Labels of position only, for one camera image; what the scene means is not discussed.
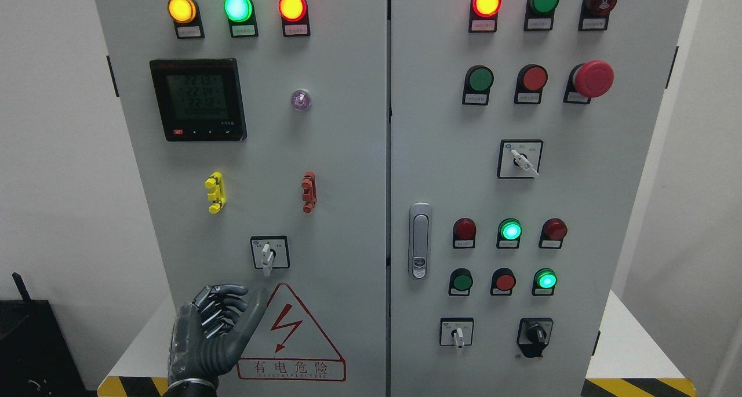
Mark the grey right cabinet door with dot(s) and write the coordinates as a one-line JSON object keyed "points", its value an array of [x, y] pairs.
{"points": [[446, 154]]}

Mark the grey black robotic hand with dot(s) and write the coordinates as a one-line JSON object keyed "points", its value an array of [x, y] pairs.
{"points": [[212, 331]]}

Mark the clear white lamp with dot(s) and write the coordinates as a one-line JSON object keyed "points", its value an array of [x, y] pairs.
{"points": [[301, 100]]}

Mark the yellow terminal connector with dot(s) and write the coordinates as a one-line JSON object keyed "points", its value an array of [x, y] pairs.
{"points": [[216, 194]]}

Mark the grey cabinet door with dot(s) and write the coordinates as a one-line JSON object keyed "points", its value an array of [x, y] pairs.
{"points": [[338, 251], [446, 154]]}

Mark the red electric hazard warning sticker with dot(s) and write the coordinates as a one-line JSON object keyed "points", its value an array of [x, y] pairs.
{"points": [[290, 345]]}

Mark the green push button lower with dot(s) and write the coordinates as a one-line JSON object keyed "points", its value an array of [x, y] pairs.
{"points": [[460, 282]]}

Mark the black box with antenna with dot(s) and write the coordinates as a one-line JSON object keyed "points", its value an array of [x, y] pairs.
{"points": [[35, 359]]}

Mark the white platform with hazard stripes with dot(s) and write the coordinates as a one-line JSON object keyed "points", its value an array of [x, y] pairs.
{"points": [[627, 362]]}

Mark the green indicator top right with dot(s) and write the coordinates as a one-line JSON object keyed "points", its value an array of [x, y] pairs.
{"points": [[539, 15]]}

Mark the red push button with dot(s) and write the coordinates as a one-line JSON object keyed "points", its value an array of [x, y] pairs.
{"points": [[531, 80], [503, 281]]}

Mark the yellow indicator light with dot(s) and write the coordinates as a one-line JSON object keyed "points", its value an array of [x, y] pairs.
{"points": [[187, 19]]}

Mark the red lit indicator right door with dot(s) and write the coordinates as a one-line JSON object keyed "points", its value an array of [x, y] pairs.
{"points": [[483, 17]]}

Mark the green indicator light top left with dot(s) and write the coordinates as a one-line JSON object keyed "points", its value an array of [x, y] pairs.
{"points": [[241, 18]]}

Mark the white selector switch upper right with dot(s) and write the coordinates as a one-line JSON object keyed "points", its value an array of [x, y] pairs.
{"points": [[519, 158]]}

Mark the silver black robot forearm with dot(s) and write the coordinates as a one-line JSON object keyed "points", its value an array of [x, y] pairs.
{"points": [[191, 387]]}

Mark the green push button upper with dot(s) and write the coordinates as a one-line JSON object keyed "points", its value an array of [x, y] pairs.
{"points": [[477, 84]]}

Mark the dark red indicator left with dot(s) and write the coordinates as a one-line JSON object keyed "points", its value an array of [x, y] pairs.
{"points": [[463, 233]]}

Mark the white selector switch lower right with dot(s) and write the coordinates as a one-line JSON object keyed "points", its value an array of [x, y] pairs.
{"points": [[456, 332]]}

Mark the red indicator light top left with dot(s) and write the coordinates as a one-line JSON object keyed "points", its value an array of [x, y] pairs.
{"points": [[294, 18]]}

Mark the black rotary knob switch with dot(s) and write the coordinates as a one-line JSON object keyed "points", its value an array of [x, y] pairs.
{"points": [[534, 335]]}

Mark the red terminal connector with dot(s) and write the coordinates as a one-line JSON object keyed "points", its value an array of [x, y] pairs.
{"points": [[309, 196]]}

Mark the dark red indicator right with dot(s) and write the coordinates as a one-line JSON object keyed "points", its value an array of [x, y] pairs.
{"points": [[553, 234]]}

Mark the lit green indicator middle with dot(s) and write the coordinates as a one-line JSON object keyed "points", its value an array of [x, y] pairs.
{"points": [[509, 234]]}

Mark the dark red buzzer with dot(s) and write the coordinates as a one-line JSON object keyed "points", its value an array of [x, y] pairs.
{"points": [[594, 15]]}

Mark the red emergency stop mushroom button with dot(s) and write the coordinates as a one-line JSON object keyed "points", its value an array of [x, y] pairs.
{"points": [[587, 81]]}

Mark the dark red indicator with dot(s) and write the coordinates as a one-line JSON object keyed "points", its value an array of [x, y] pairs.
{"points": [[463, 233], [553, 234]]}

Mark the grey left cabinet door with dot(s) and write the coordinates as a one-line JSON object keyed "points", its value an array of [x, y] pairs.
{"points": [[338, 251]]}

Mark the white rotary selector switch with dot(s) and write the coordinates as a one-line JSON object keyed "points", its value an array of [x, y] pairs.
{"points": [[269, 253]]}

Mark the black digital power meter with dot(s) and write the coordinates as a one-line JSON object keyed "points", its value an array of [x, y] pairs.
{"points": [[199, 99]]}

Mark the red push button lower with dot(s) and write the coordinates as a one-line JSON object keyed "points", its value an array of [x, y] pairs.
{"points": [[503, 281]]}

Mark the silver cabinet door handle lock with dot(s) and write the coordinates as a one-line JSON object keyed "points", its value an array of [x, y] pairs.
{"points": [[419, 233]]}

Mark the red push button upper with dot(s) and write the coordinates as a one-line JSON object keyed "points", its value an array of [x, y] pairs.
{"points": [[531, 80]]}

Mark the green push button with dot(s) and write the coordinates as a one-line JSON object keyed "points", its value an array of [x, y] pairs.
{"points": [[460, 282], [477, 84]]}

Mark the lit green button lower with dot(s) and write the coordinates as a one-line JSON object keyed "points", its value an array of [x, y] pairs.
{"points": [[544, 282]]}

